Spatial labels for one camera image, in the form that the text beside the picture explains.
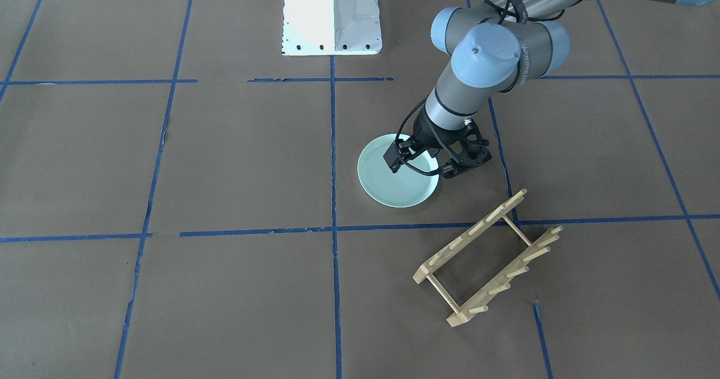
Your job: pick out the light green ceramic plate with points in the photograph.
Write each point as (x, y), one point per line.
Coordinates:
(405, 188)

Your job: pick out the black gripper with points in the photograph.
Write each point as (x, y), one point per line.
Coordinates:
(423, 133)

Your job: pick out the wooden dish rack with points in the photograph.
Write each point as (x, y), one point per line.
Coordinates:
(499, 252)

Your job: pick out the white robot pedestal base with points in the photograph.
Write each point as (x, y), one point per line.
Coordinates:
(331, 27)

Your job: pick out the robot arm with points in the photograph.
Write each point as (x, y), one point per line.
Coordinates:
(493, 48)

